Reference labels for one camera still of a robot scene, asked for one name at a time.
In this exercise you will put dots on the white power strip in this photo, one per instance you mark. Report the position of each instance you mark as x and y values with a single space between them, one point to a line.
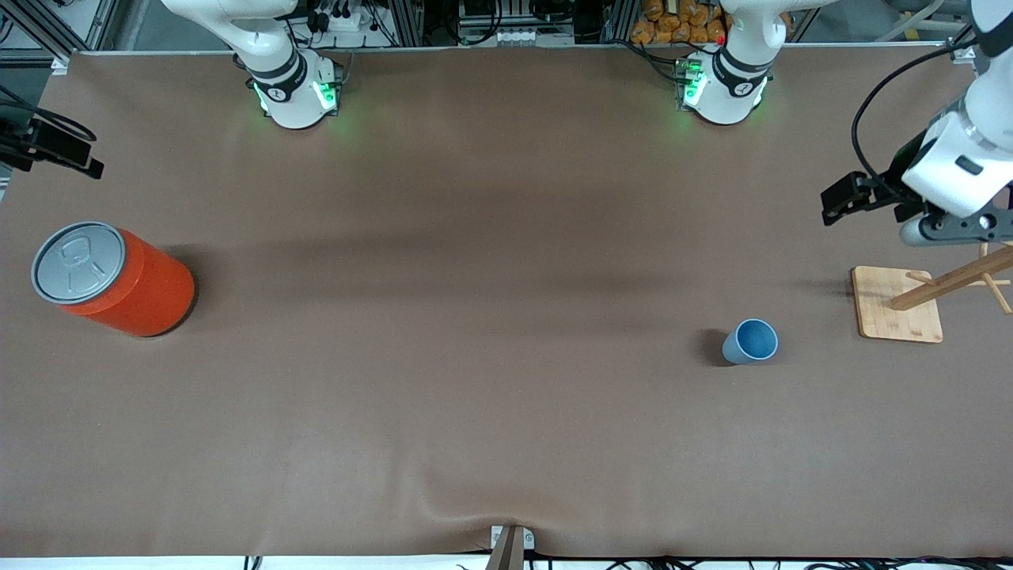
340 22

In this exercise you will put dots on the white terminal block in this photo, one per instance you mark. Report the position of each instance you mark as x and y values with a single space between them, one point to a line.
530 36

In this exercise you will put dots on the pile of orange snacks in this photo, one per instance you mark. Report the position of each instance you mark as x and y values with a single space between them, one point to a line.
673 32

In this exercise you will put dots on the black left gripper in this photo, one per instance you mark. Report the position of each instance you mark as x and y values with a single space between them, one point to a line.
900 170

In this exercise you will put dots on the aluminium frame corner bracket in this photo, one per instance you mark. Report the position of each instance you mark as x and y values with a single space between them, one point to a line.
961 54

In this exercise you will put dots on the orange can with grey lid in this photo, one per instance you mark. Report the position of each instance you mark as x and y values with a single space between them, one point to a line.
134 285

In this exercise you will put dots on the brown table cloth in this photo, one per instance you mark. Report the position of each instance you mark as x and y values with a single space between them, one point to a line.
506 237

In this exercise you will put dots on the small white corner bracket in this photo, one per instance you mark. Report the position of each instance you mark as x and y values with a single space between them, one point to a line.
60 66

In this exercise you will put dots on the aluminium frame post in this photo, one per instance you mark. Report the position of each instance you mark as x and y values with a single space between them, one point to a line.
621 20
407 22

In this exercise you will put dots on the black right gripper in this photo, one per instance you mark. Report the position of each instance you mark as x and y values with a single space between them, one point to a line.
22 144

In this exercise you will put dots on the light blue plastic cup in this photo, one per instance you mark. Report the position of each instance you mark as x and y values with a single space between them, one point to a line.
752 340

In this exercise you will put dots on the wooden mug tree stand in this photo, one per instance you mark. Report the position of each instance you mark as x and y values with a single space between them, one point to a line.
894 313

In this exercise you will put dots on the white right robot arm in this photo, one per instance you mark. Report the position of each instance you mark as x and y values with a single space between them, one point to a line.
277 71

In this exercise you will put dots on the metal bracket with brown post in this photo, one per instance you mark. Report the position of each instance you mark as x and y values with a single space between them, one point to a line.
506 554

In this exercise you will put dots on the aluminium frame beam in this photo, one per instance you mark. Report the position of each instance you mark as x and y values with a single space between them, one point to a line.
39 28

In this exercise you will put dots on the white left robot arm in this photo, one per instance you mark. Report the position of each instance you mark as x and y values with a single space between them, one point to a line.
736 79

